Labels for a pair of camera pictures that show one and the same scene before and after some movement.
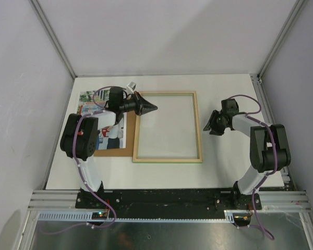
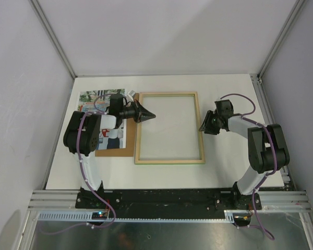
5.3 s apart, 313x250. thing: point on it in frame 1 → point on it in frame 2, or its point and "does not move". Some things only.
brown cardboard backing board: x=128 y=151 does not move
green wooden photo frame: x=136 y=160 does not move
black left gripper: x=142 y=106 → x=140 y=111
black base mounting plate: x=103 y=204 does not move
